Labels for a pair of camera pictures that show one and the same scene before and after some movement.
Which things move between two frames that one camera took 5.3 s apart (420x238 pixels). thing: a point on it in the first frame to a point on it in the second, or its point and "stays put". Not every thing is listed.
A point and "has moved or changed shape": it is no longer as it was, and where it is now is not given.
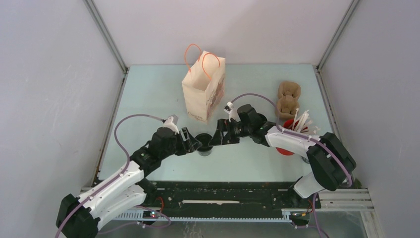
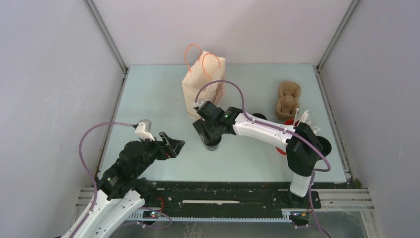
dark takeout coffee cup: (205, 153) has moved or changed shape
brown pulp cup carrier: (288, 93) stays put
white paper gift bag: (203, 87) stays put
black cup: (205, 139) has moved or changed shape
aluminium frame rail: (109, 39) stays put
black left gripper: (189, 145) to (169, 148)
